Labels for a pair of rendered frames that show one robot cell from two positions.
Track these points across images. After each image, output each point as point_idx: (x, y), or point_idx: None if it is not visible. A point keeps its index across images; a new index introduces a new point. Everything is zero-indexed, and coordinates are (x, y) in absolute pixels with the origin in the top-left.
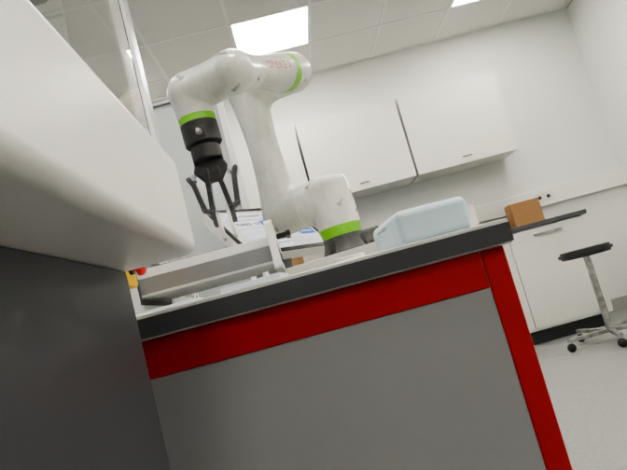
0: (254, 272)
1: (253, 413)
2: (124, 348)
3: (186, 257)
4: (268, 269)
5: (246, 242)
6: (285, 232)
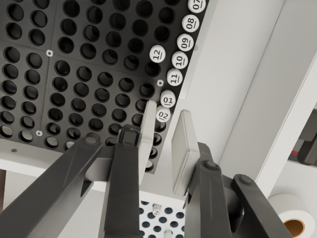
0: (195, 87)
1: None
2: None
3: (37, 146)
4: (225, 96)
5: (175, 207)
6: (298, 161)
